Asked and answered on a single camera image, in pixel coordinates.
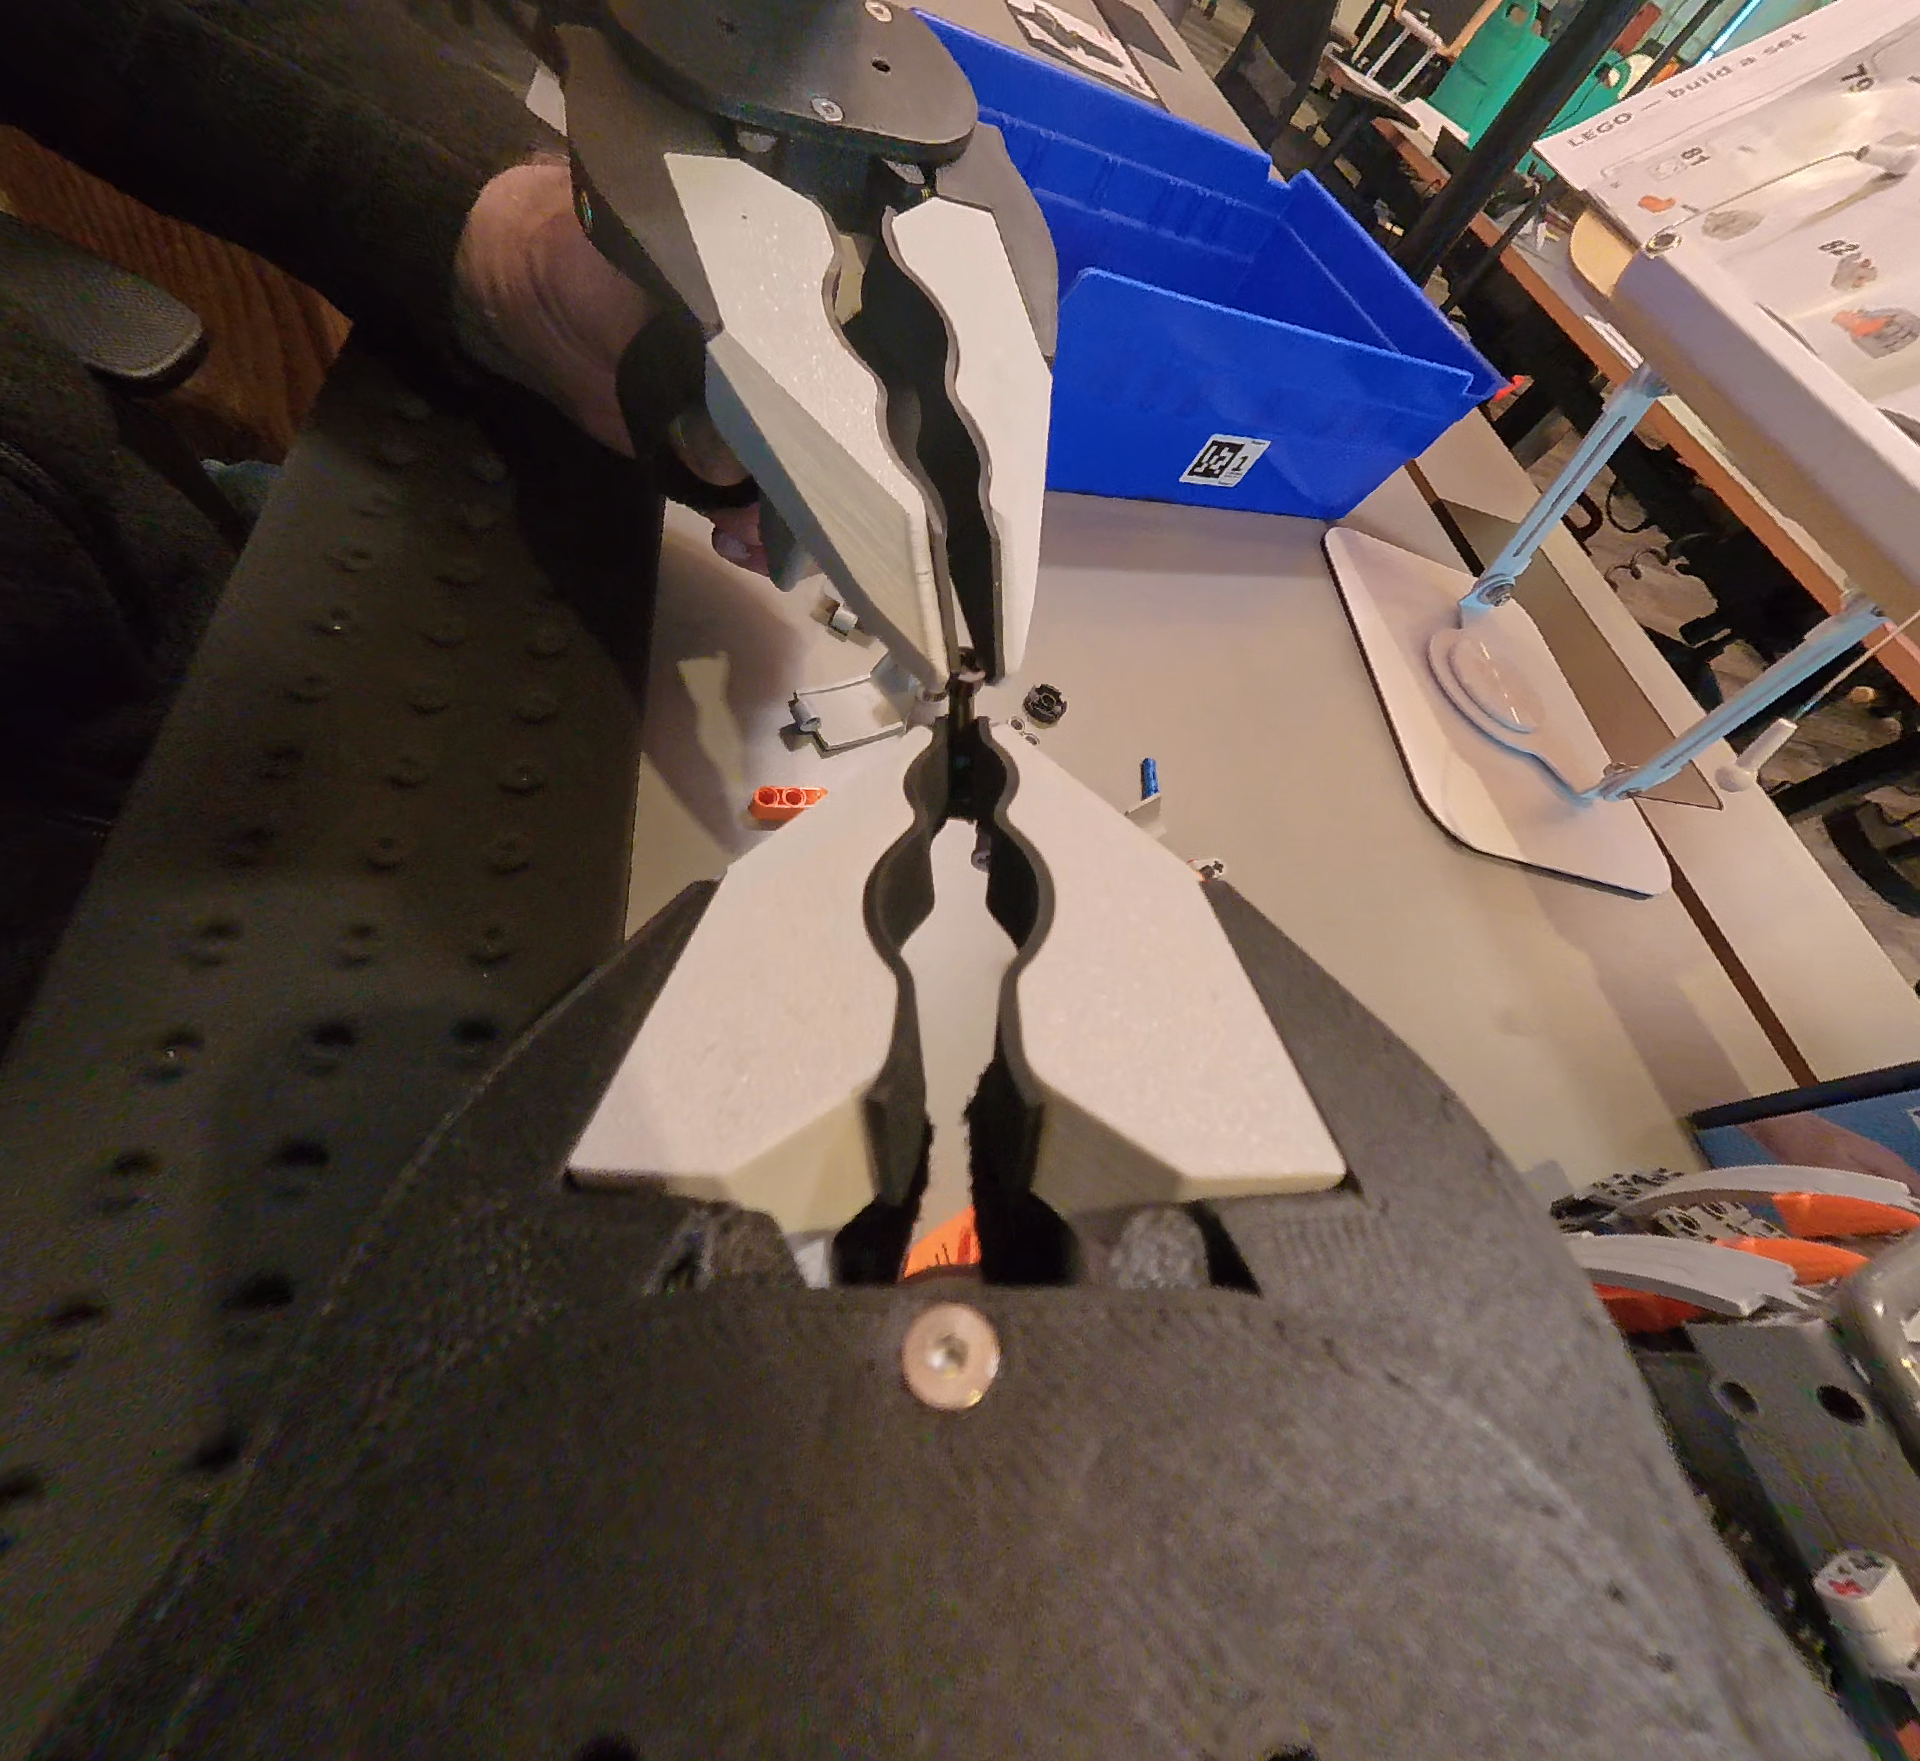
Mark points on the black metal pole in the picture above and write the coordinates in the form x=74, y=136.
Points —
x=1587, y=35

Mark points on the person's left hand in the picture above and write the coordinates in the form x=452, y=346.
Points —
x=541, y=292

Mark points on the orange curved brick piece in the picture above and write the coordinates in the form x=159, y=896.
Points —
x=944, y=1249

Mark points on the blue storage bin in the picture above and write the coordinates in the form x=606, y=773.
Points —
x=1244, y=350

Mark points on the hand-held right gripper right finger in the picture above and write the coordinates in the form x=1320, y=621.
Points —
x=1188, y=1041

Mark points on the blue robot kit box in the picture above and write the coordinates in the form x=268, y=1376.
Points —
x=1831, y=1117

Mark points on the black perforated board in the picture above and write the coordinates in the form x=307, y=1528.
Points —
x=300, y=892

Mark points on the green plastic container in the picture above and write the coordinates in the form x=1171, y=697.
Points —
x=1502, y=50

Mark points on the orange short beam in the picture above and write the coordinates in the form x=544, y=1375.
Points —
x=787, y=802

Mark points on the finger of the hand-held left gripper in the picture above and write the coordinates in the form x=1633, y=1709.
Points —
x=999, y=366
x=794, y=409

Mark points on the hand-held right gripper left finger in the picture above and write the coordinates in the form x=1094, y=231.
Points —
x=735, y=1041

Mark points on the white book stand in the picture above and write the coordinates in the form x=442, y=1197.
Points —
x=1502, y=738

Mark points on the black round brick piece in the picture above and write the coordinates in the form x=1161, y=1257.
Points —
x=1043, y=704

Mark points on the grey orange tracked toy robot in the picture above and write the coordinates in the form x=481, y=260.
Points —
x=1769, y=1417

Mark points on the instruction booklet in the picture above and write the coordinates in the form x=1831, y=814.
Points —
x=1769, y=216

